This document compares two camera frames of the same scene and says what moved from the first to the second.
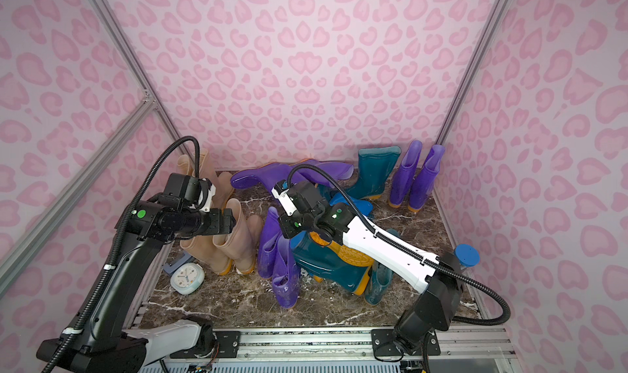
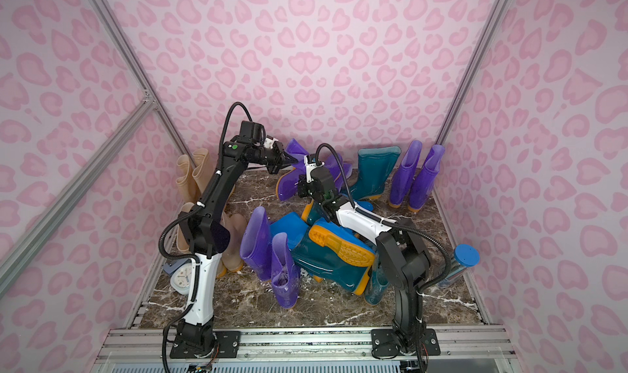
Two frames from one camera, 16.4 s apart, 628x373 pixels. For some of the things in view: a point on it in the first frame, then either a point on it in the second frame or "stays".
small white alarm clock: [186, 278] stays
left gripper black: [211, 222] -> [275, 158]
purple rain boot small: [425, 177] stays
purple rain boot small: [405, 173] stays
